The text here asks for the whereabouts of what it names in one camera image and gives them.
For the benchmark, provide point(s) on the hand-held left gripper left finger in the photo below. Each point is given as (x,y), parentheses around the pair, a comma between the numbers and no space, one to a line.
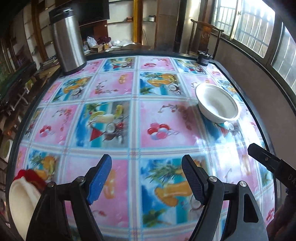
(99,180)

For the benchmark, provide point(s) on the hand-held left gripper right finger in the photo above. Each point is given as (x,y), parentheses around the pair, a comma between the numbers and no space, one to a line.
(194,180)

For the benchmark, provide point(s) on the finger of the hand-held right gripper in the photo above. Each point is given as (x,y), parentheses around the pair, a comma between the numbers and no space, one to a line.
(261,155)

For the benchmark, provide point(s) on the white ribbed bowl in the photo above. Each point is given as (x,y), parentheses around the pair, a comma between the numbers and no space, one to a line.
(217,102)

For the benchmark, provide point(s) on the large red glass plate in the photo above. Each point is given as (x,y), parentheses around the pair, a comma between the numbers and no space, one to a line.
(27,175)

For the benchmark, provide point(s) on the cream ribbed bowl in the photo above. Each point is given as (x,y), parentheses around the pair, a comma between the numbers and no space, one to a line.
(22,204)

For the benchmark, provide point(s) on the person's right forearm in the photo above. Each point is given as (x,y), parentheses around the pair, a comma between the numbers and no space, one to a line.
(284,220)

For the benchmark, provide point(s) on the printed fruit tablecloth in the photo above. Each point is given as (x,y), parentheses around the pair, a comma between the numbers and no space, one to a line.
(152,111)

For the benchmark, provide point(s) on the white plastic bucket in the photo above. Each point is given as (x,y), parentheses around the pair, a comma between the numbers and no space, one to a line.
(7,149)

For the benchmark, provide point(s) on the small black device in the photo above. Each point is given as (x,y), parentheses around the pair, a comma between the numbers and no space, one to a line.
(204,58)

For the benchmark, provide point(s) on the carved wooden armchair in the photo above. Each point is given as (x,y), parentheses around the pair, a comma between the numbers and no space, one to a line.
(205,37)

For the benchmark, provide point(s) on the green-topped game table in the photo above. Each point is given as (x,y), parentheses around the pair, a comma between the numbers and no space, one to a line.
(13,78)

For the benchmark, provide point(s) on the barred window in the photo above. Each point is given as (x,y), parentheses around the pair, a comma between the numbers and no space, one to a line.
(252,20)

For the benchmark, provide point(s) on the white plastic bag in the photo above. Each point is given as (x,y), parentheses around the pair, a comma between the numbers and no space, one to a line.
(91,41)

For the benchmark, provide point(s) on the stainless steel thermos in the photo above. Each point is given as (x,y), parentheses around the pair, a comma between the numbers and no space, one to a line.
(68,41)

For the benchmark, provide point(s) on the wooden television cabinet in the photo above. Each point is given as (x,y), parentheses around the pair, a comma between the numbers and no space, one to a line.
(92,31)

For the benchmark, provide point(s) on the metal pot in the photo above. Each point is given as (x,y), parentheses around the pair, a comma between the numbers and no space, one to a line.
(152,18)

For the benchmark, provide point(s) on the black television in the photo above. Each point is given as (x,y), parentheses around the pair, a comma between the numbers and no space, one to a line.
(92,11)

